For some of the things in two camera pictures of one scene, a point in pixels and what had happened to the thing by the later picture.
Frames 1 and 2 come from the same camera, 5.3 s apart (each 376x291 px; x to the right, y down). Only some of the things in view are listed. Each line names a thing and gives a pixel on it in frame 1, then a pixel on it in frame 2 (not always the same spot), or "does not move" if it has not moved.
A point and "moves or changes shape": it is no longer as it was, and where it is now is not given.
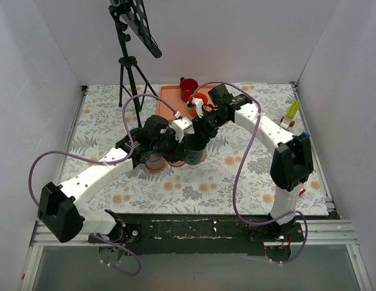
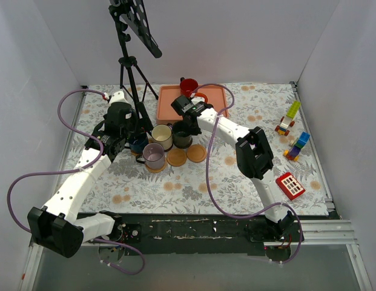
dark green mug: [194, 157] moves or changes shape
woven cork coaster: [157, 170] does not move
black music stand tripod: [131, 16] does not move
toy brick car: [288, 119] does not move
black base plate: [206, 234] does not move
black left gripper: [178, 148] to [134, 133]
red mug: [188, 86] does not move
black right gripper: [201, 130] to [191, 127]
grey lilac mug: [155, 162] does not move
